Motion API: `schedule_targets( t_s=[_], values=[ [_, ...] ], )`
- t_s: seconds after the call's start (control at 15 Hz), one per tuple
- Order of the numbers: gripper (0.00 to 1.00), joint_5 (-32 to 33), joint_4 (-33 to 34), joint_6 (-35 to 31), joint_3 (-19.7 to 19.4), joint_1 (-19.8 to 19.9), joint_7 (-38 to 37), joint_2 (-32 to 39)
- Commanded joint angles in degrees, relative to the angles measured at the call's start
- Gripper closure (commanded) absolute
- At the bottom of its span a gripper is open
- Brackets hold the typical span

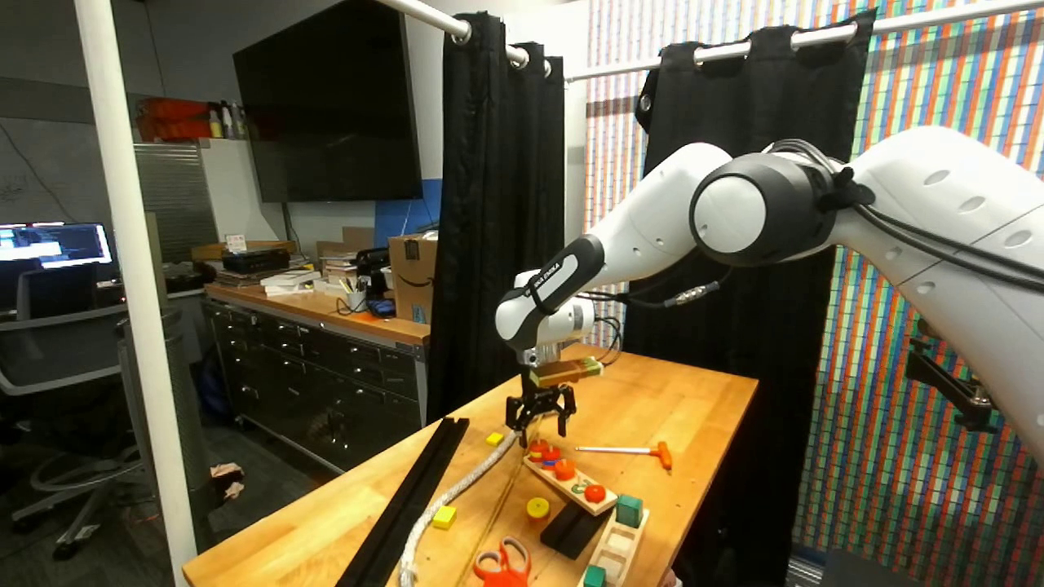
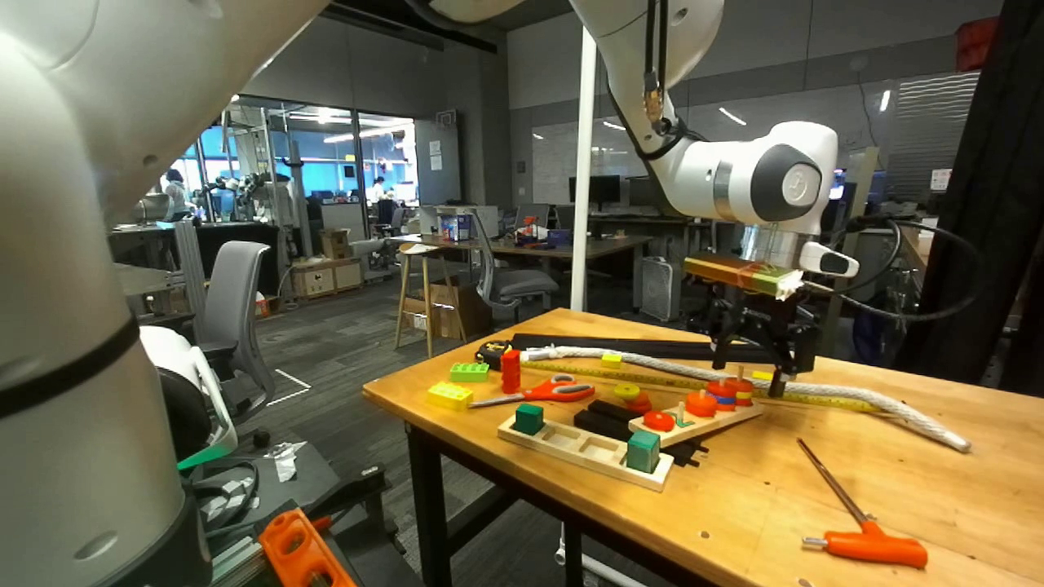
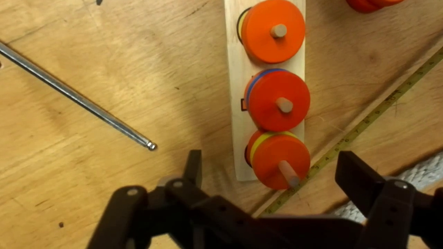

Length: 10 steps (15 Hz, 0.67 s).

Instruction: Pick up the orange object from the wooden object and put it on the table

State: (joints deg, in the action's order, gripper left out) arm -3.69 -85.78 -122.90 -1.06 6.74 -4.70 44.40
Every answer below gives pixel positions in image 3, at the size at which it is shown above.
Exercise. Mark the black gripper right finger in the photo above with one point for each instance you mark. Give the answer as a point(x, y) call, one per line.
point(360, 180)

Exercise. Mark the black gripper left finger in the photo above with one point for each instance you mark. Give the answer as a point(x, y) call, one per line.
point(193, 166)

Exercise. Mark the wooden peg counting board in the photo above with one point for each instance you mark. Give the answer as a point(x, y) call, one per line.
point(235, 91)

